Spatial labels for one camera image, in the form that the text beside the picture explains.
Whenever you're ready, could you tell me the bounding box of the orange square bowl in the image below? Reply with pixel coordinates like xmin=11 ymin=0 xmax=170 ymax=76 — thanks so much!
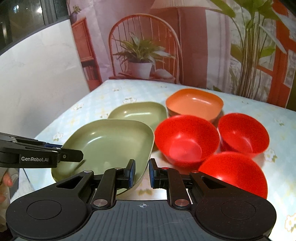
xmin=166 ymin=88 xmax=224 ymax=122

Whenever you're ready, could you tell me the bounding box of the left hand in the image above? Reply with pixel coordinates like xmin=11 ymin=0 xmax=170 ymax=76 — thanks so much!
xmin=0 ymin=172 xmax=14 ymax=203

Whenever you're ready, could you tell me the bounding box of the large green square plate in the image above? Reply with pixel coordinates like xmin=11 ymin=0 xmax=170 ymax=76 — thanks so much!
xmin=51 ymin=119 xmax=154 ymax=200

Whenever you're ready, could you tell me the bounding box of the red round bowl left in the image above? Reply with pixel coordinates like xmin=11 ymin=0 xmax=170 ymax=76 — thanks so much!
xmin=154 ymin=115 xmax=220 ymax=168

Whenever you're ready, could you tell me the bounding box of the red round bowl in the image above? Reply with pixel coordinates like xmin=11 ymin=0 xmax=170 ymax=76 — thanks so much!
xmin=199 ymin=152 xmax=268 ymax=199
xmin=154 ymin=115 xmax=220 ymax=168
xmin=218 ymin=113 xmax=270 ymax=158

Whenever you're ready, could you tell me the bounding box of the red round bowl front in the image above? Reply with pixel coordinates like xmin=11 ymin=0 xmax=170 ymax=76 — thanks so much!
xmin=199 ymin=152 xmax=268 ymax=199

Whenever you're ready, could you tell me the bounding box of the red round bowl back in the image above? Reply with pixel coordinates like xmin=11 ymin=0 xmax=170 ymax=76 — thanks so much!
xmin=218 ymin=113 xmax=270 ymax=158

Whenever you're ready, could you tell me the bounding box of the small green square plate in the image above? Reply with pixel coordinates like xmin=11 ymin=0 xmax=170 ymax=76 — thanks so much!
xmin=108 ymin=101 xmax=168 ymax=131

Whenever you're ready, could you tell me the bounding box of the printed room backdrop cloth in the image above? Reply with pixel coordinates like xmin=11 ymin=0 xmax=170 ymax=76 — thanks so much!
xmin=66 ymin=1 xmax=295 ymax=110

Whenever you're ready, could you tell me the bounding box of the dark window frame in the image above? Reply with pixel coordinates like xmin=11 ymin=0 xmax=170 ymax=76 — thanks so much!
xmin=1 ymin=0 xmax=69 ymax=54

